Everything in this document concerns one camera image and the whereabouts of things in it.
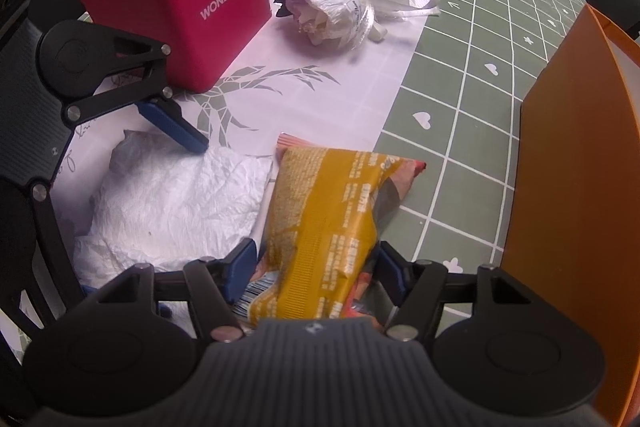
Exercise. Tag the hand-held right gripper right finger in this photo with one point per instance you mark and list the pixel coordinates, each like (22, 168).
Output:
(392, 269)

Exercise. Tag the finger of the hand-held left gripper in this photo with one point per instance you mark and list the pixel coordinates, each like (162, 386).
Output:
(175, 129)
(55, 247)

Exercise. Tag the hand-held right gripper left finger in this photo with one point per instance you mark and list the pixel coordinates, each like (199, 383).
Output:
(241, 267)

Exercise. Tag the white tissue pack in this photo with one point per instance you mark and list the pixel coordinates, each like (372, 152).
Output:
(175, 207)

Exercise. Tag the yellow snack packet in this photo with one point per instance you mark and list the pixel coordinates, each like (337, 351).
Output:
(320, 227)

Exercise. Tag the orange cardboard box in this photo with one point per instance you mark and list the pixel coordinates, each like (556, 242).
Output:
(575, 207)

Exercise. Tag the white printed table runner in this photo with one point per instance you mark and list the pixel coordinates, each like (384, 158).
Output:
(325, 107)

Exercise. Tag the white plastic bag with flower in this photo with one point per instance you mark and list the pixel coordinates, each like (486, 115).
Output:
(335, 7)

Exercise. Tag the green grid table mat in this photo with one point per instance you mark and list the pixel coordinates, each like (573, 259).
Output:
(475, 82)

